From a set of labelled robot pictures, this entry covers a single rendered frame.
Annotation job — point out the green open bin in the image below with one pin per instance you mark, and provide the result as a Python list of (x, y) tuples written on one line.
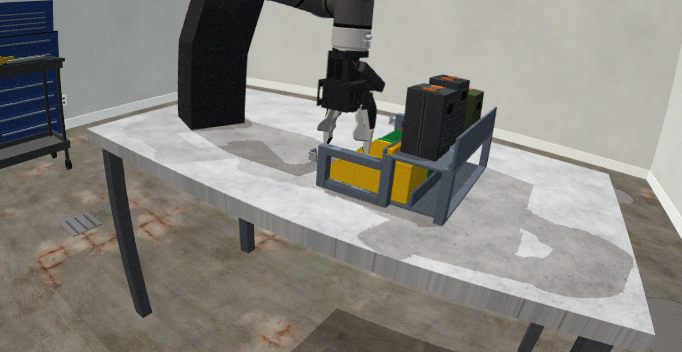
[(394, 136)]

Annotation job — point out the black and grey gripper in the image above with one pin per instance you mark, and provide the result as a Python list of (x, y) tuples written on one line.
[(345, 93)]

